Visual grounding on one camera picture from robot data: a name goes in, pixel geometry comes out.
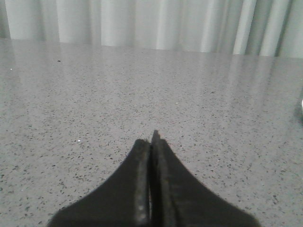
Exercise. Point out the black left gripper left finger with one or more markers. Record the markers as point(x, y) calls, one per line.
point(121, 201)

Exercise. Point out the white pleated curtain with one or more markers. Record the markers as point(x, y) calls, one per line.
point(258, 27)

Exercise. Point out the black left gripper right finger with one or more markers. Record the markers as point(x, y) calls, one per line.
point(178, 199)

